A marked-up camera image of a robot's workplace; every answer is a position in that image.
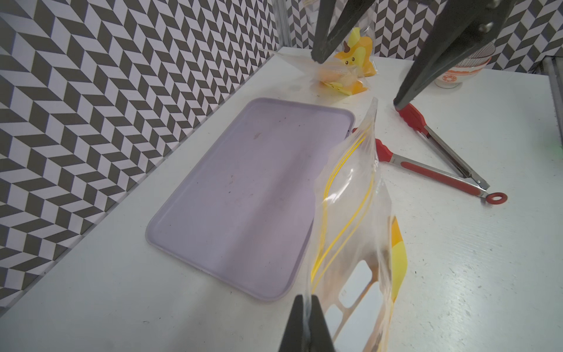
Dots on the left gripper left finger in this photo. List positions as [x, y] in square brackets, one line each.
[294, 339]

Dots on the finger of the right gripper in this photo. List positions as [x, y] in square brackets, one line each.
[462, 28]
[328, 38]

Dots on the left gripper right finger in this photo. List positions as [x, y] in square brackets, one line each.
[319, 335]

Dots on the duck print resealable bag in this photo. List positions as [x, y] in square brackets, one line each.
[357, 52]

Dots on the lavender plastic tray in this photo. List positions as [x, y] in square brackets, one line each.
[244, 213]

